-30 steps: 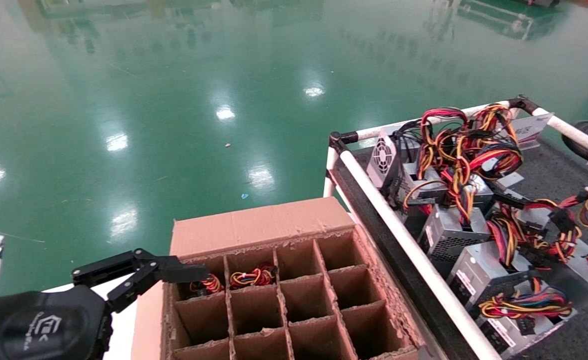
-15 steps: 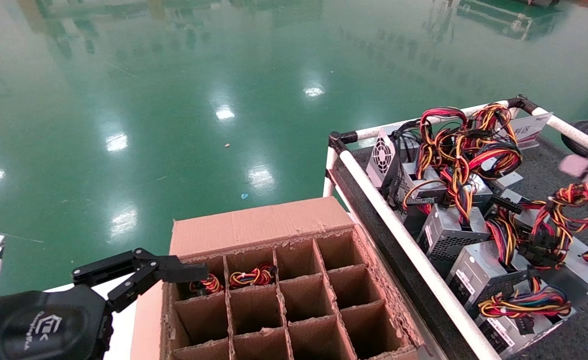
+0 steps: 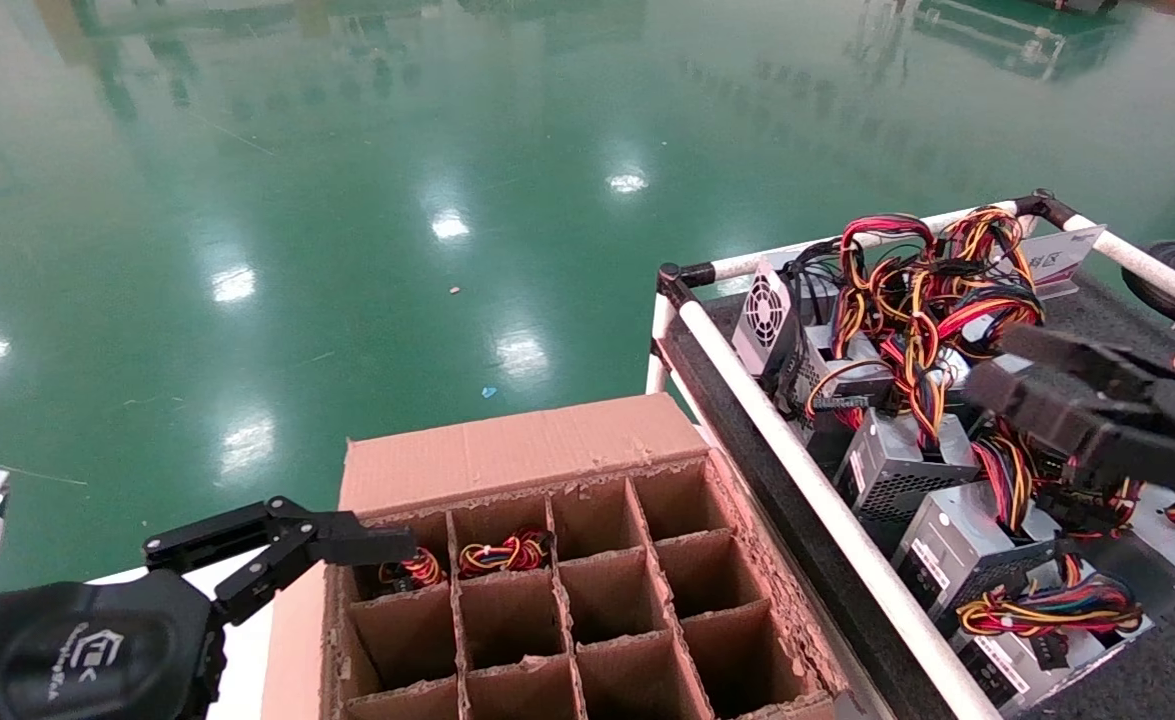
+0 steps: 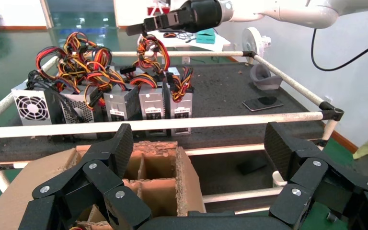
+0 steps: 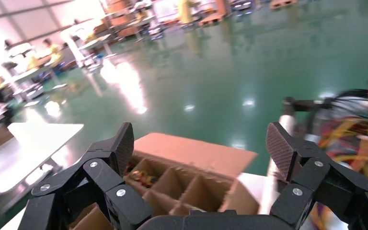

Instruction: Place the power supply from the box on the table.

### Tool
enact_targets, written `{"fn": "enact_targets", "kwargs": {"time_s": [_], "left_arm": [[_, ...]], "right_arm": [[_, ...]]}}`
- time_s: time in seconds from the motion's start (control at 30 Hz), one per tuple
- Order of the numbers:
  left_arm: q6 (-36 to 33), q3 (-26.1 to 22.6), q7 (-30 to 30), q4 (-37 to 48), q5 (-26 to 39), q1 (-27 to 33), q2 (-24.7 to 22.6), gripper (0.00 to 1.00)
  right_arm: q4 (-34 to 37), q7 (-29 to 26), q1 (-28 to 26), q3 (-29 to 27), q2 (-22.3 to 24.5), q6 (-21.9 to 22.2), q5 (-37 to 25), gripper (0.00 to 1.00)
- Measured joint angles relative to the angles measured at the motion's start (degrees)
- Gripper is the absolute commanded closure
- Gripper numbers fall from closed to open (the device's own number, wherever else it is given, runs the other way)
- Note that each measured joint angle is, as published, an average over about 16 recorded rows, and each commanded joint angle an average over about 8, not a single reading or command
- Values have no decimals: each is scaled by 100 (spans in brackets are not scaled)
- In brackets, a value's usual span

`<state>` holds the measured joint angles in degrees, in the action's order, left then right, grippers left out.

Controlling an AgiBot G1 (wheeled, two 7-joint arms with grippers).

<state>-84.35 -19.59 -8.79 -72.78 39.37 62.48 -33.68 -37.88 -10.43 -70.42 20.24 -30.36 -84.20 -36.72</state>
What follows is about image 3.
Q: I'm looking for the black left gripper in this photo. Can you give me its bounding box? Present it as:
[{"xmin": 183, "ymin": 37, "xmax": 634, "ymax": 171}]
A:
[{"xmin": 0, "ymin": 498, "xmax": 416, "ymax": 720}]

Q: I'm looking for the brown cardboard box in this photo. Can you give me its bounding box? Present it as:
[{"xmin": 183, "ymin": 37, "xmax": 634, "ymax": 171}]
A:
[{"xmin": 259, "ymin": 393, "xmax": 853, "ymax": 720}]

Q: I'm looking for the small silver power supply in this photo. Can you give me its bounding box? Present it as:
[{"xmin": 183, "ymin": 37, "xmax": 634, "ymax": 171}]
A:
[{"xmin": 932, "ymin": 350, "xmax": 978, "ymax": 401}]

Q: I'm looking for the clear acrylic sign holder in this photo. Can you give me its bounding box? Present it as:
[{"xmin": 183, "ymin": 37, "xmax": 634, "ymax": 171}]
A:
[{"xmin": 1019, "ymin": 224, "xmax": 1108, "ymax": 301}]

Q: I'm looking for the grey power supply perforated side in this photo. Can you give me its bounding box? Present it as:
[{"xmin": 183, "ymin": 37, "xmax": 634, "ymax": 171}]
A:
[{"xmin": 835, "ymin": 408, "xmax": 983, "ymax": 521}]

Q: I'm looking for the grey power supply white label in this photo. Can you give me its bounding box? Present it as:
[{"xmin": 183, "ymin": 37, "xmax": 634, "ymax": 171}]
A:
[{"xmin": 892, "ymin": 480, "xmax": 1060, "ymax": 626}]

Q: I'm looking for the cardboard divider grid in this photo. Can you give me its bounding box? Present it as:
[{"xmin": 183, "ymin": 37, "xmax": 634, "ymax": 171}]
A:
[{"xmin": 347, "ymin": 478, "xmax": 816, "ymax": 720}]

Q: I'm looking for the grey power supply mesh side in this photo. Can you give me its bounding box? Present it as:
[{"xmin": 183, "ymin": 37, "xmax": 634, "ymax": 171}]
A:
[{"xmin": 782, "ymin": 322, "xmax": 898, "ymax": 441}]

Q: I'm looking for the silver power supply with fan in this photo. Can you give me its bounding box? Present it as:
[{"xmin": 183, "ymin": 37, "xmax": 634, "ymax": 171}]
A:
[{"xmin": 732, "ymin": 258, "xmax": 800, "ymax": 379}]

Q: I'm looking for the short coloured cable bundle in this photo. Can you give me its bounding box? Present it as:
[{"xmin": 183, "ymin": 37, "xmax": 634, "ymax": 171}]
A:
[{"xmin": 972, "ymin": 430, "xmax": 1038, "ymax": 531}]

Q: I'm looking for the large tangled coloured cable bundle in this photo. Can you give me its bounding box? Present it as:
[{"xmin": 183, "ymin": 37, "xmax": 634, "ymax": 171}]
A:
[{"xmin": 802, "ymin": 205, "xmax": 1048, "ymax": 448}]

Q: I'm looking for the black cable bundle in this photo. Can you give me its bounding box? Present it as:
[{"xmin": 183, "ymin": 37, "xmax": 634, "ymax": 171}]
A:
[{"xmin": 779, "ymin": 238, "xmax": 848, "ymax": 301}]

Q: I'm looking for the power supply with rainbow cables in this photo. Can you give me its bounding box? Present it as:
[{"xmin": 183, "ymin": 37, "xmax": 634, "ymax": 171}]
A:
[{"xmin": 952, "ymin": 555, "xmax": 1155, "ymax": 716}]

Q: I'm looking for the white pipe cart frame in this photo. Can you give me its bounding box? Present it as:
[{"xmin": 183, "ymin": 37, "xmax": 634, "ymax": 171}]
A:
[{"xmin": 647, "ymin": 188, "xmax": 1175, "ymax": 720}]

